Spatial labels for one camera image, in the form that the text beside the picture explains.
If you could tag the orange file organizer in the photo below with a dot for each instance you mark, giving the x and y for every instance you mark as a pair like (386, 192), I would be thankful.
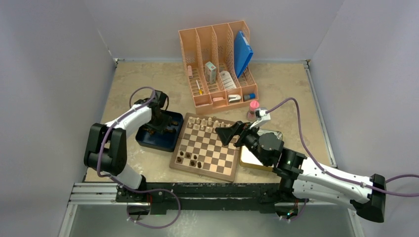
(214, 43)

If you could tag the light chess pieces row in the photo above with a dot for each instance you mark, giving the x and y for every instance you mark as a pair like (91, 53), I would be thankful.
(200, 126)

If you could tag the pink cap bottle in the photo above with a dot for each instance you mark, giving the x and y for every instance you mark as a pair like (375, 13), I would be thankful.
(251, 112)

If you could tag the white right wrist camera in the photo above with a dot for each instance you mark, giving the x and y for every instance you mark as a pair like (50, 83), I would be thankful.
(262, 117)

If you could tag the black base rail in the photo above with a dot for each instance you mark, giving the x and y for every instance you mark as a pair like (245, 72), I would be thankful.
(265, 198)

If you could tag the white stapler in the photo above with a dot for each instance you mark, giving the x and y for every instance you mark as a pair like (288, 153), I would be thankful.
(234, 98)

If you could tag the dark blue tin tray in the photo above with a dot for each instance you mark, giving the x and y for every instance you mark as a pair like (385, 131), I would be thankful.
(163, 142)

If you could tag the yellow pen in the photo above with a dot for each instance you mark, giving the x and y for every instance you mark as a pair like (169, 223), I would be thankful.
(199, 87)

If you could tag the wooden chess board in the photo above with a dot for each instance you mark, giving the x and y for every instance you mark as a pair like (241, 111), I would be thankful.
(218, 161)

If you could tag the blue folder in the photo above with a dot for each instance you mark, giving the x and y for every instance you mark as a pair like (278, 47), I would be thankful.
(242, 53)

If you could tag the white labelled packet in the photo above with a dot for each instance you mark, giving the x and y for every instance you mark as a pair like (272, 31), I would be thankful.
(227, 80)

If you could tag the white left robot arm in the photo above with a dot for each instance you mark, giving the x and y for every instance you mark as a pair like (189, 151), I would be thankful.
(106, 148)

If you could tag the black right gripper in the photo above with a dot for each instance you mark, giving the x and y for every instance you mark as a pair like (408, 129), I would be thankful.
(227, 134)

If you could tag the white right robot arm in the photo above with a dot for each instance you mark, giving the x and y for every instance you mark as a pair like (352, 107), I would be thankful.
(303, 178)

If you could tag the dark chess pieces in tray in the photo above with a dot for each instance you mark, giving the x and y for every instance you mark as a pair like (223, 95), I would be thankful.
(152, 131)

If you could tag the blue cap glue stick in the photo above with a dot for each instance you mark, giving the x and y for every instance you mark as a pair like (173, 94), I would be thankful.
(248, 97)

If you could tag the white red small box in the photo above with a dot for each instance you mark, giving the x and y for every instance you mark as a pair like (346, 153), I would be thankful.
(210, 72)

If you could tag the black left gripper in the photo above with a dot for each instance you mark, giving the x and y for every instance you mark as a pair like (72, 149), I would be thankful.
(165, 121)

